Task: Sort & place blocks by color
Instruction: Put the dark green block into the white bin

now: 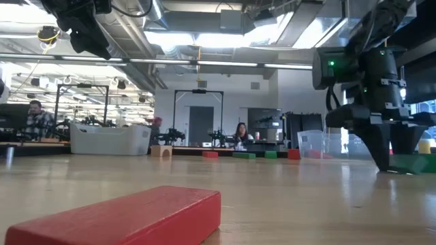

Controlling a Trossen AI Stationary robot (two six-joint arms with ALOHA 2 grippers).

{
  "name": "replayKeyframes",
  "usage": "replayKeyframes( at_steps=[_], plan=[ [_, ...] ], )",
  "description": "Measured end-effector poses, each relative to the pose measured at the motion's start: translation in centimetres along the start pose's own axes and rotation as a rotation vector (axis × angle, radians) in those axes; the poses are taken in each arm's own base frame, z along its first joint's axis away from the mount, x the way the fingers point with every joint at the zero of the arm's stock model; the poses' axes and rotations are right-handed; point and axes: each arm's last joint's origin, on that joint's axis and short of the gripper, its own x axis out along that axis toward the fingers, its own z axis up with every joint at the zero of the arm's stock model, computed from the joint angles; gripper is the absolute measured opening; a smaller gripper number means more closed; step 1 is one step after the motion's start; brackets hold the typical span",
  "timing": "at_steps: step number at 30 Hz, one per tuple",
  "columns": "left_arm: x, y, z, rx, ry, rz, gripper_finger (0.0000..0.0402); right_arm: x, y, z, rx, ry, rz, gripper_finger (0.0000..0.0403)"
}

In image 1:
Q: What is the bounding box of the yellow cylinder container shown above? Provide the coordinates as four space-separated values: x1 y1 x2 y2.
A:
418 138 432 154

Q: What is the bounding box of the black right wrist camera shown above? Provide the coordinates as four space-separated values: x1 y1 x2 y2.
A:
325 103 373 129

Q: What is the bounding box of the silver air duct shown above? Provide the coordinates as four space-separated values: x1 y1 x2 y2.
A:
97 13 125 59

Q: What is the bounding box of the door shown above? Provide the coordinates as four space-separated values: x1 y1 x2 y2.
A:
189 105 215 147

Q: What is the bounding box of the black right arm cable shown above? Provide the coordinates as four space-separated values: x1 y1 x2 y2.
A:
324 84 343 113

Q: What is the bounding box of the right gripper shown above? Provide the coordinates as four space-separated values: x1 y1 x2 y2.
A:
354 108 436 172

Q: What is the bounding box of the black monitor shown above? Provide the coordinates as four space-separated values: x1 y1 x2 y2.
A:
0 103 31 129

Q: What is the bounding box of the long green wooden block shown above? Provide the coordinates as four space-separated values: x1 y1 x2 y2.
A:
390 154 425 175

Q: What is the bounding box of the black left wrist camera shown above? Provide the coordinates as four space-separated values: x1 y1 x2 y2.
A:
93 0 113 15

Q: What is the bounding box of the black metal table frame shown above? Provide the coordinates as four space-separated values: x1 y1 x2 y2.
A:
0 142 436 164

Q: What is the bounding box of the long red wooden block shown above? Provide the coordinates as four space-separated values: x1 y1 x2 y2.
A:
4 185 222 245

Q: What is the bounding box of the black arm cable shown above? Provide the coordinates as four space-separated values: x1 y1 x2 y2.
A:
110 0 153 18
324 84 343 113

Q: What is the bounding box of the long ceiling light fixture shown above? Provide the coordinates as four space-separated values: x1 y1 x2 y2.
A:
0 52 313 71

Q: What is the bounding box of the clear plastic bin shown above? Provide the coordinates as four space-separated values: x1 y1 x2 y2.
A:
298 129 375 161

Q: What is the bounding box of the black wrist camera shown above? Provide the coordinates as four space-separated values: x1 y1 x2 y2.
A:
325 103 373 129
93 0 113 15

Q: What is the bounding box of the natural wooden arch block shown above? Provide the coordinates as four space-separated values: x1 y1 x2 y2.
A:
150 145 173 158

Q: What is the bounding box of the person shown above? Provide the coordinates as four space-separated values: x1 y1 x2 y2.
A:
234 122 255 151
149 116 164 146
24 99 57 141

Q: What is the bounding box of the black gantry frame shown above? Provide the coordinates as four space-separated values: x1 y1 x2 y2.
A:
53 83 110 129
172 88 225 148

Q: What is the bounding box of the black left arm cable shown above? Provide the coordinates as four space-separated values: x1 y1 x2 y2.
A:
110 0 153 18

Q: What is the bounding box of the black cabinet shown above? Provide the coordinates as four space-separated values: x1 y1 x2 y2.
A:
284 112 324 150

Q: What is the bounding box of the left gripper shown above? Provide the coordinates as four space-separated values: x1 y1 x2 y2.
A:
40 0 112 61

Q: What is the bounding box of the dark shelf unit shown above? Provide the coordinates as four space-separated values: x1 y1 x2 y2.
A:
247 108 284 152

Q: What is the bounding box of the white plastic bin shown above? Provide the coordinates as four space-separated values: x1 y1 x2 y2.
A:
69 122 152 157

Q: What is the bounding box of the yellow cord reel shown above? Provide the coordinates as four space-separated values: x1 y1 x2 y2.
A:
36 25 61 45

